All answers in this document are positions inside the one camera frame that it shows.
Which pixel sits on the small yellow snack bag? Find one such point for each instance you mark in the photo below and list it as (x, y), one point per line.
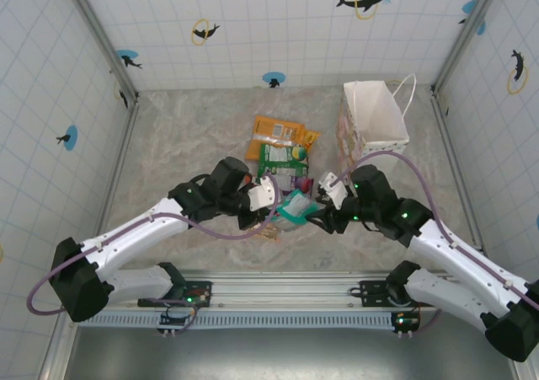
(311, 137)

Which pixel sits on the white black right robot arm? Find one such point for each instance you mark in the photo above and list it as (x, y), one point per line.
(455, 266)

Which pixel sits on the teal snack bag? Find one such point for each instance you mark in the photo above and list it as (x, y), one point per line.
(297, 207)

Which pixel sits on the purple snack pack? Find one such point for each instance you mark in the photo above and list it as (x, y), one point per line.
(301, 184)

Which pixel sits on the tan snack bar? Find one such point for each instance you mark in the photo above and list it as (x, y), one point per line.
(269, 234)

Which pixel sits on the orange fruit candy bag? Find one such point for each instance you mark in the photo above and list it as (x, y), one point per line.
(269, 127)

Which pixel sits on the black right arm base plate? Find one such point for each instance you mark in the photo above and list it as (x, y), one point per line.
(372, 291)

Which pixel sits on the aluminium table side rail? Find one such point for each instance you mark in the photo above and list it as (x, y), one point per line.
(459, 165)
(119, 161)

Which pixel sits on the aluminium corner post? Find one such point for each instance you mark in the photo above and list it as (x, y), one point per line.
(101, 43)
(467, 34)

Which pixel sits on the dolphin sticker on blue oval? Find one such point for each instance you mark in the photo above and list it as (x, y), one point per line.
(69, 137)
(273, 78)
(469, 7)
(128, 57)

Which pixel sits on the green snack bag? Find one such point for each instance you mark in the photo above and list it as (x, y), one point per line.
(278, 156)

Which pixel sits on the small black controller board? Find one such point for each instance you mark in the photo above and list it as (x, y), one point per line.
(406, 322)
(179, 319)

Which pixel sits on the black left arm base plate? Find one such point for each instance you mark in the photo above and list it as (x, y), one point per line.
(200, 288)

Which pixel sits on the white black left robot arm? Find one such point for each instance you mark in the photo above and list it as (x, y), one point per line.
(135, 232)

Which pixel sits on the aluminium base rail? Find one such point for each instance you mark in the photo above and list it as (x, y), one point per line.
(286, 291)

